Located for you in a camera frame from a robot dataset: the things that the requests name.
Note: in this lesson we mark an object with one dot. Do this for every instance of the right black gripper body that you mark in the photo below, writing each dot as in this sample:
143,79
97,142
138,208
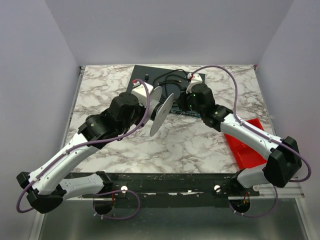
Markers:
182,102

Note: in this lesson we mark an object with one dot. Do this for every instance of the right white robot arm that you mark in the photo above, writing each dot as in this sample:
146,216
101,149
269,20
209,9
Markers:
281,154

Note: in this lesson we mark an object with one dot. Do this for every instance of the dark network switch box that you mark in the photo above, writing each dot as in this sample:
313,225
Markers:
172,81

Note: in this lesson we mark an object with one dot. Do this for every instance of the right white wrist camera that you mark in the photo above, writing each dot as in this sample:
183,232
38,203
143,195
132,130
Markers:
193,79

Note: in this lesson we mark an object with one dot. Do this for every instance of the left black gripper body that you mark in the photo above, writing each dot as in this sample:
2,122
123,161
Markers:
153,114

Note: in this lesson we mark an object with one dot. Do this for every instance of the red plastic tray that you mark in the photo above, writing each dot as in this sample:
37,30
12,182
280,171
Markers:
245,156

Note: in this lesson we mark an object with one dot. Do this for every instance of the grey cable spool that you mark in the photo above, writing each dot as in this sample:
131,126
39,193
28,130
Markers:
158,111

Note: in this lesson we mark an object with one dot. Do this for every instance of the aluminium frame rail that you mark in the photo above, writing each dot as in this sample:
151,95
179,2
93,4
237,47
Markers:
73,104

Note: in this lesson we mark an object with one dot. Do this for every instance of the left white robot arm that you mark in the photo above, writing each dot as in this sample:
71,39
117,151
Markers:
45,188

